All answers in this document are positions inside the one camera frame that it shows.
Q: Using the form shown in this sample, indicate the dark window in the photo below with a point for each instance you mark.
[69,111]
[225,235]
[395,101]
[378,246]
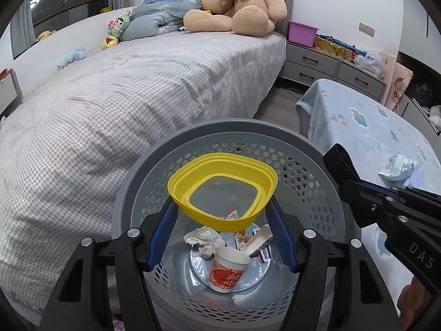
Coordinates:
[51,3]

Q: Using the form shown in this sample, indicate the wall socket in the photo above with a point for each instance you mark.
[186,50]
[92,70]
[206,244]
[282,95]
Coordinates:
[367,29]

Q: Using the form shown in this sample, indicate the blue patterned stick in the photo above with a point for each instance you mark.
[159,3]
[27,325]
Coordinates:
[344,44]

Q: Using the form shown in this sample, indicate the clear plastic bag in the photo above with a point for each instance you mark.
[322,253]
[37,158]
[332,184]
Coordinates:
[372,63]

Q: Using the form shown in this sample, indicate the light blue wipes packet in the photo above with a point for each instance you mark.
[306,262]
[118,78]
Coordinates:
[399,165]

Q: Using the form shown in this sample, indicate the purple fuzzy cloth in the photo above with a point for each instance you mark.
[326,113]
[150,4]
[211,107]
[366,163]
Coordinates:
[119,326]

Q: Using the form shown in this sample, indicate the white framed board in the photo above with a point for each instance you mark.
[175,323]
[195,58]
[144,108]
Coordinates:
[8,89]

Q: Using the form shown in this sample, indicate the light blue quilt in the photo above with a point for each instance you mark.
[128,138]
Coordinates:
[155,24]

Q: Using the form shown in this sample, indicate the large beige teddy bear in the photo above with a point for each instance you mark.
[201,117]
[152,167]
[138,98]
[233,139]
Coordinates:
[248,13]

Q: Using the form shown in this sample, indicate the light blue plush toy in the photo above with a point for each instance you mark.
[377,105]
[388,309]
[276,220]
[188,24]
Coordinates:
[74,57]

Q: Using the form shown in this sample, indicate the small yellow red plush toy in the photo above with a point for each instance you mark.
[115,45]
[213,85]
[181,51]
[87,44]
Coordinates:
[109,43]

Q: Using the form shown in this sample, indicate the purple plastic box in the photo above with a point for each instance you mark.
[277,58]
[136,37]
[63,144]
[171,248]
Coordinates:
[301,34]

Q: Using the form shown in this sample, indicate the lavender cardboard box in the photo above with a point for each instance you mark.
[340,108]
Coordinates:
[415,179]

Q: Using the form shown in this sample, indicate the red striped paper cup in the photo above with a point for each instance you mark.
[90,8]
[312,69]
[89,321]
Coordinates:
[227,272]

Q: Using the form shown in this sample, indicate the gold gift box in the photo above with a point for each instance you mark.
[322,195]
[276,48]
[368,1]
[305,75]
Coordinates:
[332,46]

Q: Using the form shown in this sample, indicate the person's right hand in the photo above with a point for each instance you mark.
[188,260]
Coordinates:
[413,300]

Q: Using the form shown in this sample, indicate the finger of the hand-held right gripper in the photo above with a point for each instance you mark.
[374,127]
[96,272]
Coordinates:
[341,162]
[361,207]

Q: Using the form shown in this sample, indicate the red and cream snack wrapper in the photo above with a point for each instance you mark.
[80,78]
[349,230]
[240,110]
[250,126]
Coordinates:
[243,239]

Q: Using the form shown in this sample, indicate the torn white milk carton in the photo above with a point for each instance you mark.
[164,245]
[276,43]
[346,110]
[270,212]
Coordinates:
[260,238]

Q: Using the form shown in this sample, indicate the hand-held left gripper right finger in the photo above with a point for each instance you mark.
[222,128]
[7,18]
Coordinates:
[280,238]

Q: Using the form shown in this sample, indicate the grey drawer dresser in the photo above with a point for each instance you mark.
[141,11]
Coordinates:
[310,65]

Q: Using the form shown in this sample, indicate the pink folded play mat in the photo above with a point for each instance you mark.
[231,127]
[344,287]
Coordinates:
[398,82]

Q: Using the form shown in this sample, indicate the bed with grey checked sheet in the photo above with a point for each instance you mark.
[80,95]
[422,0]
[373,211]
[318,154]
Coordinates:
[137,86]

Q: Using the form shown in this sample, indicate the plush doll with green hat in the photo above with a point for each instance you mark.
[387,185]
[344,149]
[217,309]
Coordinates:
[120,24]

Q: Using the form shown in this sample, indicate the grey perforated plastic basket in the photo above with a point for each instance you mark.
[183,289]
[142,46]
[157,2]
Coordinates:
[310,179]

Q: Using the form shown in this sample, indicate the yellow plastic bowl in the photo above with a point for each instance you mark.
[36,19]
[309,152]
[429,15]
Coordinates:
[220,165]

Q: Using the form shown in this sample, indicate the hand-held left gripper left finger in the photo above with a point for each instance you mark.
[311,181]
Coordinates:
[160,238]

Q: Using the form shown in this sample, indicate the white tissue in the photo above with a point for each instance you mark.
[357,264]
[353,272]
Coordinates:
[206,239]

